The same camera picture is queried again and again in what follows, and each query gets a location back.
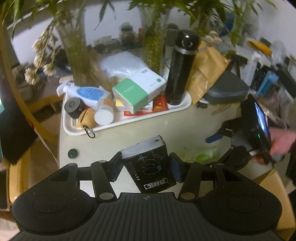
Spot brown cardboard box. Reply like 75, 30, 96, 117
252, 169, 296, 241

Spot white capped pill bottle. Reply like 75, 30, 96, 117
94, 98, 114, 126

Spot white blue spray bottle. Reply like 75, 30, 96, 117
56, 81, 112, 108

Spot black round speaker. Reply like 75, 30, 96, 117
64, 97, 86, 118

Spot black thermos bottle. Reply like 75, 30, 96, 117
165, 30, 200, 105

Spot bamboo plant vase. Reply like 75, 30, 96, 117
226, 0, 263, 47
186, 0, 229, 37
129, 1, 193, 74

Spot green white tissue box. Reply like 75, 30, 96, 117
112, 67, 167, 114

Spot bamboo plant in vase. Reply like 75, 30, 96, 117
0, 0, 112, 88

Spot red packet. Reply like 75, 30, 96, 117
123, 95, 169, 116

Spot wooden chair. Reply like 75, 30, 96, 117
1, 27, 58, 212

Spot white plastic wrapped package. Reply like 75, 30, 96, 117
100, 51, 147, 78

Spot grey zippered hard case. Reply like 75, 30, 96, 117
203, 71, 249, 104

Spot green wipes pack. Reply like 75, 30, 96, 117
178, 146, 221, 164

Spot black tissue packet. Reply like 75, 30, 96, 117
121, 136, 176, 193

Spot brown paper bag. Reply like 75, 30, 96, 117
186, 47, 229, 104

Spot person right hand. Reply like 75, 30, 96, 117
249, 127, 296, 165

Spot white plastic tray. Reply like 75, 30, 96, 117
62, 90, 193, 136

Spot tan leather keychain pouch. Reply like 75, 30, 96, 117
78, 108, 96, 138

